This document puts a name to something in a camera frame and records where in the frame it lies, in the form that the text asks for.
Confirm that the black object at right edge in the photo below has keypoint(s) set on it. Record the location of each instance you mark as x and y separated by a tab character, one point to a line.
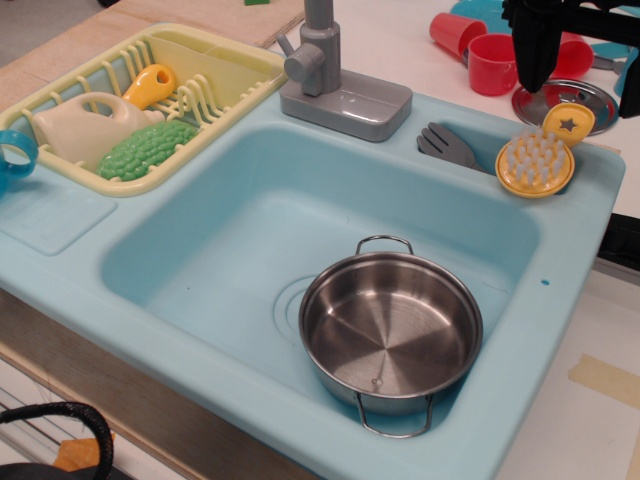
620	243

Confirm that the blue plastic cup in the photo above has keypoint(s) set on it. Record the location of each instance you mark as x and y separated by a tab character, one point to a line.
19	155

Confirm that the red plastic cup lying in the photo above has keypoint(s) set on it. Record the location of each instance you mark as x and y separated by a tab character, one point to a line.
453	33

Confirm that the red plastic cup with handle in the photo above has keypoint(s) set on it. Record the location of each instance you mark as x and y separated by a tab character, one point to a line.
491	64

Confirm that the grey plastic fork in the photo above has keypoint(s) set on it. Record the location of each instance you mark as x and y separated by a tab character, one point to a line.
438	141

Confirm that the steel pot lid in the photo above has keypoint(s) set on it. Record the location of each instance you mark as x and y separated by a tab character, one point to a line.
532	108

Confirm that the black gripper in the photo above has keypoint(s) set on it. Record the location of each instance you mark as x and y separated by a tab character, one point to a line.
536	32

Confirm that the yellow round dish brush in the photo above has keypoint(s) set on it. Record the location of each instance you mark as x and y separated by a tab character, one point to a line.
538	162

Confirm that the orange yellow plastic utensil handle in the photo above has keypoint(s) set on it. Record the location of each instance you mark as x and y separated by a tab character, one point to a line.
153	84

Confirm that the red plastic tumbler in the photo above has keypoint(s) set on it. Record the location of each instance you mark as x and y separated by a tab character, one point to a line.
575	58

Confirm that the cream plastic jug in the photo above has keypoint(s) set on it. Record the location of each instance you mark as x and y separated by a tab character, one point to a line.
82	130

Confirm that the pale yellow dish rack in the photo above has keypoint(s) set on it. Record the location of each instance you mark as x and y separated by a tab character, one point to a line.
218	81

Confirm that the stainless steel pot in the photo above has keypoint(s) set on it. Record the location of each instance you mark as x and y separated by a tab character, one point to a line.
389	331

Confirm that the teal plastic cup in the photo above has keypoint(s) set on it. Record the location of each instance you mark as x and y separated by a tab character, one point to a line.
619	85

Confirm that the orange cloth piece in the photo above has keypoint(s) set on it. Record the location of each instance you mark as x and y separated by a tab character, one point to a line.
79	454

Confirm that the green block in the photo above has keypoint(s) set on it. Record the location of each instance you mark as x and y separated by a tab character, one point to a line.
256	2

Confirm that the green bumpy toy vegetable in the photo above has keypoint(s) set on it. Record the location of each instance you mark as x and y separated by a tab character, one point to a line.
149	147

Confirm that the teal handled utensil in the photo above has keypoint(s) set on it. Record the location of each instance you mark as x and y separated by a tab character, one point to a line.
610	56

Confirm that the light blue toy sink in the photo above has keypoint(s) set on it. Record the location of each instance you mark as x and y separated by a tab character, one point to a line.
197	282

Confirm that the grey toy faucet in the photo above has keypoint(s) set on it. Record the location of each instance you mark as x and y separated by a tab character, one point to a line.
321	92

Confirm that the teal plastic plate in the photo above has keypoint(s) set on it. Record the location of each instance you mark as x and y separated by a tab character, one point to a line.
488	11

